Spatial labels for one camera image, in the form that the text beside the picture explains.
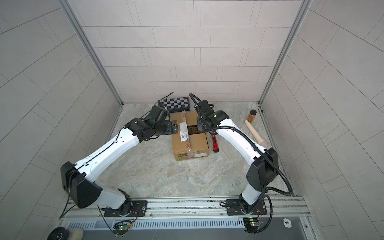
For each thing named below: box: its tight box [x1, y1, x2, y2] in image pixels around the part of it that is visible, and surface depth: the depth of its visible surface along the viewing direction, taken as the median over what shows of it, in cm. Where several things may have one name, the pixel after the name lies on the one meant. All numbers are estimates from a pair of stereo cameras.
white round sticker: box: [283, 218, 292, 229], surface depth 69 cm
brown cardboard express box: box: [170, 110, 209, 162], surface depth 84 cm
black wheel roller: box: [46, 226, 70, 240], surface depth 57 cm
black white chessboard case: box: [159, 96, 191, 113], surface depth 114 cm
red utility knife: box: [211, 134, 219, 153], surface depth 93 cm
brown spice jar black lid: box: [247, 109, 257, 124], surface depth 101 cm
